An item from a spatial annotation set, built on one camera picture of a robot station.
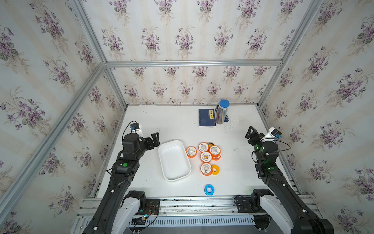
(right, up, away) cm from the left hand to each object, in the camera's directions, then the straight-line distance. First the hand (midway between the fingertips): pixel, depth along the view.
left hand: (152, 133), depth 76 cm
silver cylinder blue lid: (+43, +13, +21) cm, 49 cm away
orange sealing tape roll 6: (+37, -17, +13) cm, 43 cm away
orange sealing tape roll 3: (+36, -12, +13) cm, 41 cm away
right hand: (+58, +2, +3) cm, 58 cm away
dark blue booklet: (+34, +8, +35) cm, 49 cm away
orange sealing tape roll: (+21, -14, +17) cm, 30 cm away
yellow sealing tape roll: (+36, -23, +10) cm, 44 cm away
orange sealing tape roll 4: (+30, -16, +13) cm, 37 cm away
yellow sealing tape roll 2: (+34, -9, +20) cm, 41 cm away
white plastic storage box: (+11, -19, +12) cm, 25 cm away
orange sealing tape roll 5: (+30, -22, +8) cm, 38 cm away
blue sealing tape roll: (+31, -31, +2) cm, 44 cm away
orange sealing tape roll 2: (+29, -11, +17) cm, 35 cm away
